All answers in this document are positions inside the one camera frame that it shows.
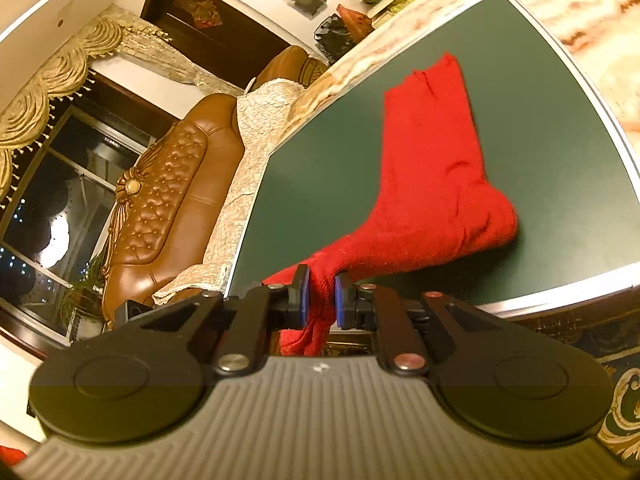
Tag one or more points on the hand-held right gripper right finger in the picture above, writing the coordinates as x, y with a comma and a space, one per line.
341, 302

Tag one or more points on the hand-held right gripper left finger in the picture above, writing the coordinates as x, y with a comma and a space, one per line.
303, 297

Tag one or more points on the red sweater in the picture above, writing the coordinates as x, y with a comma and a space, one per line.
425, 185

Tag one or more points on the brown leather sofa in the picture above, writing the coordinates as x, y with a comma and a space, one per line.
165, 200

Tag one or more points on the white lace sofa cover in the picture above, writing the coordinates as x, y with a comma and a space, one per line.
255, 125

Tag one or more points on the green potted plant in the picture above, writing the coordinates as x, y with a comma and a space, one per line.
87, 285

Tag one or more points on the black bag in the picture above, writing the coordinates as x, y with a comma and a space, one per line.
332, 35

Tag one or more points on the dark window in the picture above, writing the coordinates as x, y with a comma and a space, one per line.
30, 270

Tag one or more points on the dark wooden door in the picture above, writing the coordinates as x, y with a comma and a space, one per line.
240, 30

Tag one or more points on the orange bag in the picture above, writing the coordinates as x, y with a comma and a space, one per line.
357, 22

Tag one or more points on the patterned carpet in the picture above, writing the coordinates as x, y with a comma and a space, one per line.
625, 400

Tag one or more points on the red door ornament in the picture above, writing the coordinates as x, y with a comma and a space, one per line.
206, 14

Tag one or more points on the red cloth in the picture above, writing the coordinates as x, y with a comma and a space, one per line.
10, 455

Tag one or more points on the gold curtain valance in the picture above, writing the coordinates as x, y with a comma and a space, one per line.
60, 65

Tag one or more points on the green board with white frame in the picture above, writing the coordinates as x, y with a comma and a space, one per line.
325, 160

